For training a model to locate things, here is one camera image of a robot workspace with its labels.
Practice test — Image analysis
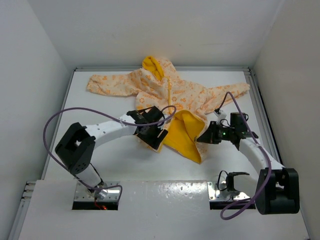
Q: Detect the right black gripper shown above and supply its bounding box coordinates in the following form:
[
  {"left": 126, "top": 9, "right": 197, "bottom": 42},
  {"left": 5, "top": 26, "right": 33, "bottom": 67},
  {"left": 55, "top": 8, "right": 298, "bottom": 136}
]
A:
[{"left": 197, "top": 121, "right": 234, "bottom": 145}]

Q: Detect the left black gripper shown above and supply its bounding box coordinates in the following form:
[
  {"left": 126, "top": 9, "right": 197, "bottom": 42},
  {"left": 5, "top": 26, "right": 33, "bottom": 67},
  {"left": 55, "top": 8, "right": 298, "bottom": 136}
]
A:
[{"left": 137, "top": 121, "right": 168, "bottom": 149}]

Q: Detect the orange patterned hooded jacket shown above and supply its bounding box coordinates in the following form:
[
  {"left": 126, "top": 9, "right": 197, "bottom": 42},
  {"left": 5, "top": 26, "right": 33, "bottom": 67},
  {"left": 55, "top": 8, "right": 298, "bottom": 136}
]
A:
[{"left": 86, "top": 56, "right": 250, "bottom": 164}]

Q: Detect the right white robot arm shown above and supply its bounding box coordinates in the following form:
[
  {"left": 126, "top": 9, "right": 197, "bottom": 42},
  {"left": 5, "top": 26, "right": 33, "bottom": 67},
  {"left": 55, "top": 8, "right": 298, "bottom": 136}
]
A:
[{"left": 196, "top": 109, "right": 300, "bottom": 215}]

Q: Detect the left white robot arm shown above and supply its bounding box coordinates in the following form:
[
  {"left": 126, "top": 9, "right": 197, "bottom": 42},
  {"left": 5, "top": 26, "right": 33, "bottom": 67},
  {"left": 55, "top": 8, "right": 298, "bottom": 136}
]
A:
[{"left": 55, "top": 106, "right": 168, "bottom": 192}]

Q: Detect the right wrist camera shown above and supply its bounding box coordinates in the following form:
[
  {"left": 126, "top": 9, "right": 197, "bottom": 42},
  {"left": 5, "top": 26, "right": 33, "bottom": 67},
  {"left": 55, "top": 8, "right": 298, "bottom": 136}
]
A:
[{"left": 213, "top": 108, "right": 227, "bottom": 124}]

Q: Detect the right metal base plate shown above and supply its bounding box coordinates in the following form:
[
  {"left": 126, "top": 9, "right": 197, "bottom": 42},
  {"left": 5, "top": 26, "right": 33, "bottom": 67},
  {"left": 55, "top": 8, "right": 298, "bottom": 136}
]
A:
[{"left": 207, "top": 181, "right": 250, "bottom": 203}]

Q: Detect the metal base plate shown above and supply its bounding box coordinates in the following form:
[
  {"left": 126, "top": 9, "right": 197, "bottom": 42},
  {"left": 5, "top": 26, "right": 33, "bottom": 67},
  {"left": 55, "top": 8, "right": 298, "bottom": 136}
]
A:
[
  {"left": 207, "top": 181, "right": 250, "bottom": 203},
  {"left": 73, "top": 181, "right": 122, "bottom": 203}
]

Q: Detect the aluminium table frame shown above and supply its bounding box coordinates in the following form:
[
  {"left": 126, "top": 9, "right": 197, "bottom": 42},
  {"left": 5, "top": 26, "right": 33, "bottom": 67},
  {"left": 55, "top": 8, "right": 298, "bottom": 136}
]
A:
[{"left": 9, "top": 67, "right": 309, "bottom": 240}]

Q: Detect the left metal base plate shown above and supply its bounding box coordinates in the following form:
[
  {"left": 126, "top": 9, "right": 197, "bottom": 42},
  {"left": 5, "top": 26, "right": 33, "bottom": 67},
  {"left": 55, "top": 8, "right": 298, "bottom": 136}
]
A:
[{"left": 73, "top": 181, "right": 122, "bottom": 203}]

